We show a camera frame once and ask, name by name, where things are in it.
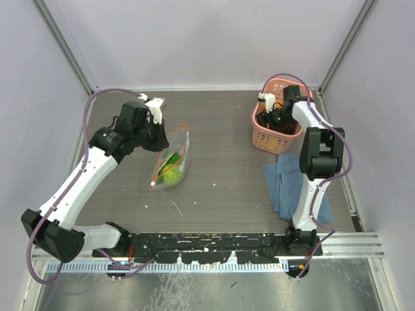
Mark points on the aluminium front rail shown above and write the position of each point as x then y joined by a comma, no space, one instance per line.
338,245

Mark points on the green custard apple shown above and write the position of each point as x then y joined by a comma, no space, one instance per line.
171,175

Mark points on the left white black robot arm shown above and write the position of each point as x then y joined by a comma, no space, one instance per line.
53,224

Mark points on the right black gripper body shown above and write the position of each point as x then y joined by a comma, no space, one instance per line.
275,119

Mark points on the dark purple grape bunch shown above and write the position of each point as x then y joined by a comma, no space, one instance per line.
290,127

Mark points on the blue folded cloth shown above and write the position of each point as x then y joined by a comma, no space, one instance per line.
294,197

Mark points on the slotted cable duct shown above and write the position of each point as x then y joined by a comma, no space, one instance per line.
95,266

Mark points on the aluminium frame post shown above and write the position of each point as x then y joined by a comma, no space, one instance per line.
358,23
59,38

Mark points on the left aluminium frame post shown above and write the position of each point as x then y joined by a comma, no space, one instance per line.
59,38

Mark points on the pink plastic basket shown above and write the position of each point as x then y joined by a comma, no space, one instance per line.
272,139

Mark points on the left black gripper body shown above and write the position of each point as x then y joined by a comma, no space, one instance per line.
150,137

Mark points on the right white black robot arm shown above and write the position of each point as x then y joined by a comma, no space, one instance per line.
320,159

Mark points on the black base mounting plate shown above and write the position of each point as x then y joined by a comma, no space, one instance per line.
256,248

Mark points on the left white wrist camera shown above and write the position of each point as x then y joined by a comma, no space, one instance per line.
155,107

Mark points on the right aluminium frame post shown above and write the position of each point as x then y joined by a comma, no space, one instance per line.
358,23

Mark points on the clear red zip top bag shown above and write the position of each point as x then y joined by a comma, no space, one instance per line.
179,142

